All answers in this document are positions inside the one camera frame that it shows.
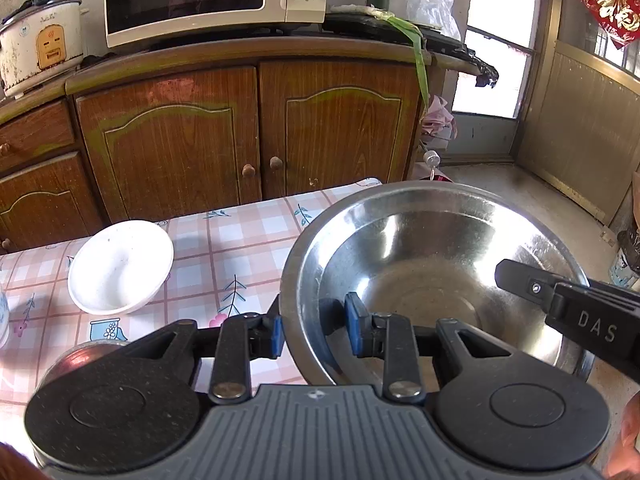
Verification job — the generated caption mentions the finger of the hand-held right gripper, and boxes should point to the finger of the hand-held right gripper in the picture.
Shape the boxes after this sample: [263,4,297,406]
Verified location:
[495,259,557,306]

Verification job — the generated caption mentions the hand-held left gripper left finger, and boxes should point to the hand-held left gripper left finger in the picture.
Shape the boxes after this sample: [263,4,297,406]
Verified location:
[120,312,286,406]

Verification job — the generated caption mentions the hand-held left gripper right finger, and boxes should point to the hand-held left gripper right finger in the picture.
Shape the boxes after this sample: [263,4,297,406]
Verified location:
[345,292,516,406]

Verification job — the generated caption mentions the deep steel bowl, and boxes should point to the deep steel bowl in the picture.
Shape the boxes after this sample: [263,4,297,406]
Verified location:
[279,181,596,386]

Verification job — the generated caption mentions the white ceramic bowl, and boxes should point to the white ceramic bowl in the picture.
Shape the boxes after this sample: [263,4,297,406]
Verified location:
[67,220,175,315]

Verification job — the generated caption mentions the large steel plate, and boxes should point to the large steel plate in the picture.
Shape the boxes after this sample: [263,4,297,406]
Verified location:
[37,340,131,391]

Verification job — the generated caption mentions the blue floral bowl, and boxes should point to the blue floral bowl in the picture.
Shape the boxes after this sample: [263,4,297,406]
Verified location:
[0,285,11,351]

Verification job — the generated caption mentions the person's right hand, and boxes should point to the person's right hand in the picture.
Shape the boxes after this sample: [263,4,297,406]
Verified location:
[607,392,640,478]

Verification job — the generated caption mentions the dark container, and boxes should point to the dark container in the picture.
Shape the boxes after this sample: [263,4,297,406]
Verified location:
[607,230,640,291]

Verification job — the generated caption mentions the pink checked tablecloth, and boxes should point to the pink checked tablecloth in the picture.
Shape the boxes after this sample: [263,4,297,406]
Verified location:
[0,177,383,461]

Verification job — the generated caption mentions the metal door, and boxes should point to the metal door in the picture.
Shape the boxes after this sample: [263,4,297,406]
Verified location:
[517,0,640,226]

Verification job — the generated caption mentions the pink cloth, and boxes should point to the pink cloth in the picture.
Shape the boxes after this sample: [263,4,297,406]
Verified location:
[420,95,458,141]

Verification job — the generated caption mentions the window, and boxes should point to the window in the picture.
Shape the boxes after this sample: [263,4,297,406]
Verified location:
[452,0,546,121]

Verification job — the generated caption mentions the wooden kitchen cabinet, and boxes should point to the wooden kitchen cabinet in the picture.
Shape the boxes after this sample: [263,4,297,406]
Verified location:
[0,35,481,256]

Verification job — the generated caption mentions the green leek leaf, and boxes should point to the green leek leaf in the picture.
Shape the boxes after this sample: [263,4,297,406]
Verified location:
[370,7,431,111]

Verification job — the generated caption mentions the red paper decoration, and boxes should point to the red paper decoration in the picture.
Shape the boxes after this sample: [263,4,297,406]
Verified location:
[578,0,640,51]

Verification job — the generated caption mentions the clear plastic bag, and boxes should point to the clear plastic bag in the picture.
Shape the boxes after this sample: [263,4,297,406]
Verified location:
[402,0,461,41]

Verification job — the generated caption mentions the black cooktop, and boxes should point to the black cooktop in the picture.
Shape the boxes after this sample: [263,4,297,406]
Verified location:
[322,12,501,88]

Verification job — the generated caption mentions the white microwave oven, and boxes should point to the white microwave oven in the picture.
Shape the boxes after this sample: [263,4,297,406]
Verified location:
[104,0,331,50]

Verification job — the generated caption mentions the white rice cooker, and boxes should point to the white rice cooker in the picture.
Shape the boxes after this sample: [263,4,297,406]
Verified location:
[0,0,83,98]

